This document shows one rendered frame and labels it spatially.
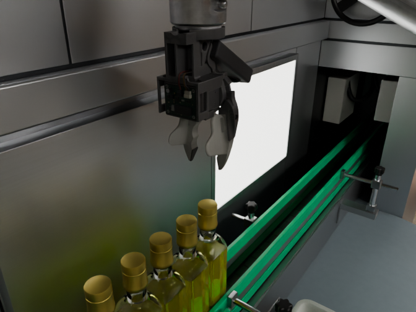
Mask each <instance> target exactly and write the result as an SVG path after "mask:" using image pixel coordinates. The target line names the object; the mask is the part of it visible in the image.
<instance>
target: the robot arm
mask: <svg viewBox="0 0 416 312"><path fill-rule="evenodd" d="M358 1H360V2H361V3H363V4H364V5H366V6H368V7H370V8H371V9H373V10H374V11H376V12H378V13H380V14H381V15H383V16H385V17H386V18H388V19H389V20H391V21H393V22H394V23H396V24H398V25H400V26H401V27H403V28H404V29H406V30H408V31H409V32H411V33H413V34H414V35H416V0H358ZM169 6H170V22H171V23H172V24H173V25H175V26H172V31H167V32H164V44H165V67H166V74H164V75H161V76H157V91H158V111H159V113H162V112H164V111H166V114H167V115H170V116H175V117H178V118H180V121H179V124H178V126H177V127H176V129H175V130H174V131H173V132H172V133H171V134H170V136H169V139H168V142H169V144H170V145H184V150H185V152H186V155H187V157H188V160H189V161H192V160H193V158H194V156H195V154H196V152H197V149H198V146H197V139H198V137H199V134H198V126H199V124H200V123H201V121H202V120H205V121H206V120H208V119H210V118H211V119H210V127H211V135H210V137H209V139H208V141H207V142H206V146H205V148H206V154H207V156H209V157H211V156H216V155H217V165H218V169H219V170H222V169H223V168H224V166H225V164H226V162H227V160H228V158H229V156H230V152H231V150H232V146H233V141H234V138H235V136H236V130H237V126H238V120H239V110H238V104H237V102H236V98H235V91H234V90H231V86H230V84H231V83H239V82H242V83H250V81H251V76H252V73H253V69H252V68H251V67H249V66H248V65H247V64H246V63H245V62H244V61H243V60H242V59H240V58H239V57H238V56H237V55H236V54H235V53H234V52H233V51H232V50H230V49H229V48H228V47H227V46H225V45H224V44H223V43H222V42H221V41H220V40H214V39H219V38H224V37H225V26H223V24H224V23H225V22H226V21H227V6H228V2H227V0H169ZM161 86H164V89H165V103H163V104H162V98H161ZM220 106H221V107H220ZM216 111H219V113H218V114H214V113H215V112H216Z"/></svg>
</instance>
